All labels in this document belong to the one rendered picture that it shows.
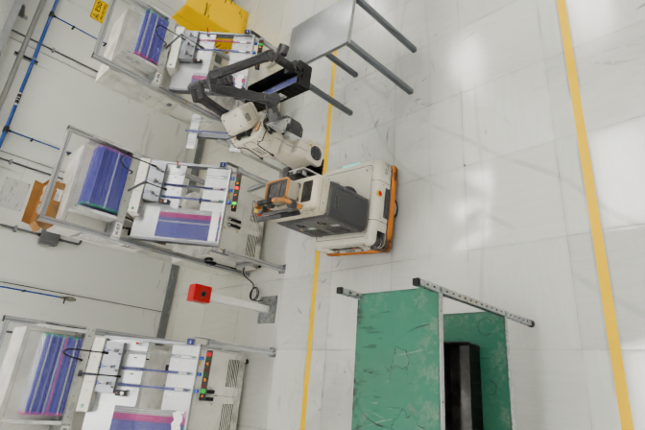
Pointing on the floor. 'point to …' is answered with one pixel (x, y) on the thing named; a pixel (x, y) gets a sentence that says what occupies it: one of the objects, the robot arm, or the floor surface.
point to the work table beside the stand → (329, 30)
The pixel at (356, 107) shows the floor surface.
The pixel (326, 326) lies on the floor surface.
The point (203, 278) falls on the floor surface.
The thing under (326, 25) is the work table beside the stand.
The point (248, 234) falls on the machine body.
